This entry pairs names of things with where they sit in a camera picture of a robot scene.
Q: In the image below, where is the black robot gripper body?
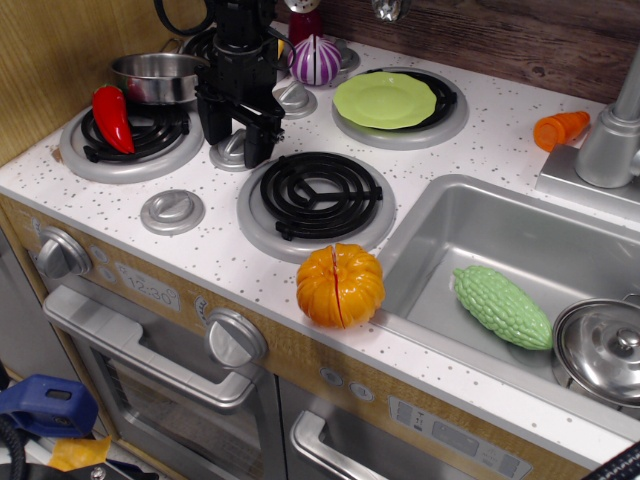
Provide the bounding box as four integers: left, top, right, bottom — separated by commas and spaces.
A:
196, 1, 284, 119

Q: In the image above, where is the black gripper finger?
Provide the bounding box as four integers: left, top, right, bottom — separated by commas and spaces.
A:
244, 117, 284, 168
197, 98, 232, 145

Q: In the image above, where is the silver stove knob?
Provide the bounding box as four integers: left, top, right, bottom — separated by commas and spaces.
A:
209, 128, 262, 173
334, 39, 360, 74
140, 190, 205, 236
273, 81, 318, 120

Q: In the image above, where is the silver front stove knob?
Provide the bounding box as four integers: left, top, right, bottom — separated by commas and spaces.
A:
140, 190, 205, 236

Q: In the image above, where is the silver right oven knob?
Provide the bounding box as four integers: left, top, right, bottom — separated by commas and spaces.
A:
204, 307, 268, 369

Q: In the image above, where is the silver oven knob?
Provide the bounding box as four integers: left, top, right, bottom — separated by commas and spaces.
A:
36, 226, 93, 279
204, 307, 268, 369

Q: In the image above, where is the silver left oven knob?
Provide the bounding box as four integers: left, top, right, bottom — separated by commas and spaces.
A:
36, 226, 93, 279

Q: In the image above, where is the yellow toy pepper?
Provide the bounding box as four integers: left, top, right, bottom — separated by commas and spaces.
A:
277, 39, 285, 59

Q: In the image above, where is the black front left burner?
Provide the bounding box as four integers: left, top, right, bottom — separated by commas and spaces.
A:
59, 103, 204, 184

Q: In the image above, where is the black burner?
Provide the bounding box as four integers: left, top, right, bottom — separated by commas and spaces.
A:
59, 103, 204, 184
332, 67, 469, 151
237, 152, 395, 264

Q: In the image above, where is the small steel pot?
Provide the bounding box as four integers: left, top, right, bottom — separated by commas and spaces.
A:
110, 52, 209, 105

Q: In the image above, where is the black front centre burner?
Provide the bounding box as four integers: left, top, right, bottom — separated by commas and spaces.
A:
237, 152, 395, 264

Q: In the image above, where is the purple white toy onion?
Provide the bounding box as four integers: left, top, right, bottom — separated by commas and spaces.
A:
288, 35, 342, 86

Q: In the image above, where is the red pepper shaker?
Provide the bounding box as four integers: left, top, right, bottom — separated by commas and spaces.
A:
284, 0, 324, 46

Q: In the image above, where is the red toy chili pepper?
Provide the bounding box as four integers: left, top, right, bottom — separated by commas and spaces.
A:
92, 85, 135, 154

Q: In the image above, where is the light green plastic plate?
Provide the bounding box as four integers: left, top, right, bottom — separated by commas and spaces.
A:
333, 71, 437, 130

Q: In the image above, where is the hanging silver spoon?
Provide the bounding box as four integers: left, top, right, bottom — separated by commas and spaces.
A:
371, 0, 412, 23

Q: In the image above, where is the orange toy pumpkin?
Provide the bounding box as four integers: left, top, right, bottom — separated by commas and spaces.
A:
296, 243, 386, 329

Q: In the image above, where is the black rear right burner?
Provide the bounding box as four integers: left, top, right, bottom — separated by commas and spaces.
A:
332, 67, 469, 151

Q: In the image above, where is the orange toy carrot piece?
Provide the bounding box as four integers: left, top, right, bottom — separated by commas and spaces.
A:
533, 111, 591, 152

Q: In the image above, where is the green toy bitter gourd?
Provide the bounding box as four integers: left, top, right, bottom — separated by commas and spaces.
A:
453, 265, 553, 351

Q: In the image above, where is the blue clamp tool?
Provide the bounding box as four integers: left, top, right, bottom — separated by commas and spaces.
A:
1, 374, 99, 438

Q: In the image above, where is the silver toy faucet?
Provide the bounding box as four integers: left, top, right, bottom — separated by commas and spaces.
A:
536, 56, 639, 221

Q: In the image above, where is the steel pot with lid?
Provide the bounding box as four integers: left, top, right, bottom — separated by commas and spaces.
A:
552, 294, 639, 419

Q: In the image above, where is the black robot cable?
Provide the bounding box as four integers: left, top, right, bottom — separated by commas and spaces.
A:
153, 0, 217, 37

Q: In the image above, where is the silver oven door handle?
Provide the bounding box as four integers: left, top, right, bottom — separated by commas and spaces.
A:
43, 286, 255, 415

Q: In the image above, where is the silver dishwasher door handle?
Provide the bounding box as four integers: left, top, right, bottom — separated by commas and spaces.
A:
289, 410, 385, 480

